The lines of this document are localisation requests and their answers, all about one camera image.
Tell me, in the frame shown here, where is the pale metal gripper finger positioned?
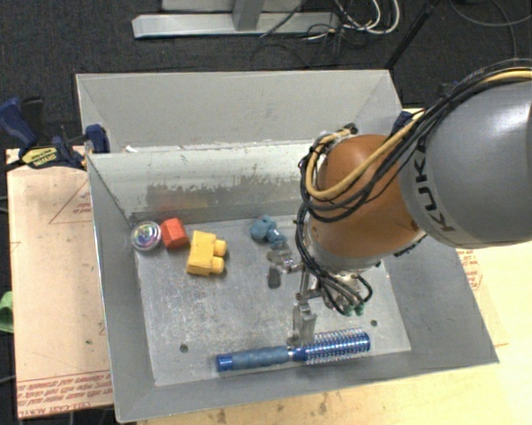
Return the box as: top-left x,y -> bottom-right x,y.
265,248 -> 306,291
283,293 -> 319,347

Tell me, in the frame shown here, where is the blue toy animal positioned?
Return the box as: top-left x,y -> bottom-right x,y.
249,213 -> 290,249

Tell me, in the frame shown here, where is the blue hairbrush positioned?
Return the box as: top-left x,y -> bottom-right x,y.
214,326 -> 373,374

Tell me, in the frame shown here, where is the grey metal bin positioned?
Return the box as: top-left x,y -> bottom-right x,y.
75,48 -> 502,425

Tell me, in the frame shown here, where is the yellow toy brick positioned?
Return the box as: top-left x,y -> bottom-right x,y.
183,228 -> 231,280

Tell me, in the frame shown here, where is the red block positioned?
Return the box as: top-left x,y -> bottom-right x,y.
159,216 -> 191,251

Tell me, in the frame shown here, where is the shiny round silver top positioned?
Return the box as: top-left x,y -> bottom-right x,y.
129,219 -> 164,254

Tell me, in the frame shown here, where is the brown cardboard board, red print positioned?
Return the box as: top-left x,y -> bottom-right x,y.
1,118 -> 512,420

